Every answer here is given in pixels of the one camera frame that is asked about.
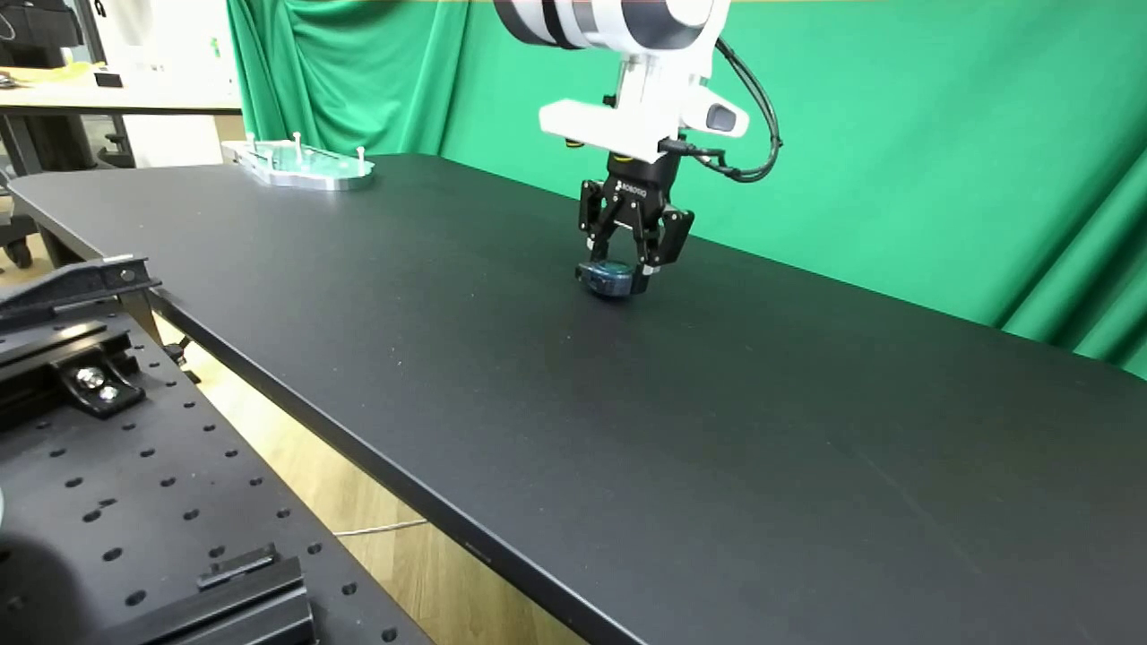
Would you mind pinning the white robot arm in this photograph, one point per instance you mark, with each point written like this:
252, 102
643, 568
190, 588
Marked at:
613, 28

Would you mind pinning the white cabinet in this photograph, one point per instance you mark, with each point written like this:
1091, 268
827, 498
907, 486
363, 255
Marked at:
167, 65

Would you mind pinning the black metal rail bracket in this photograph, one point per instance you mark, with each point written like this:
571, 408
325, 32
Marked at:
73, 292

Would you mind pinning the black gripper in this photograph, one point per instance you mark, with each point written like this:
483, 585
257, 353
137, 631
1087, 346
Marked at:
635, 182

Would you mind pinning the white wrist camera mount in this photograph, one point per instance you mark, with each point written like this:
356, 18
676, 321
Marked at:
645, 123

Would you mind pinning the black clamp mount with bolt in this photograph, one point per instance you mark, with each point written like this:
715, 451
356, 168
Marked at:
101, 385

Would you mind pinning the wooden background desk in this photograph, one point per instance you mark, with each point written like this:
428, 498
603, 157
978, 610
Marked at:
73, 93

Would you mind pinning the green backdrop curtain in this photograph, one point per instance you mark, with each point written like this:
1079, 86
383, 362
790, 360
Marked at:
907, 143

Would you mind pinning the black perforated breadboard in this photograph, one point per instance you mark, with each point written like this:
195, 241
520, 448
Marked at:
154, 504

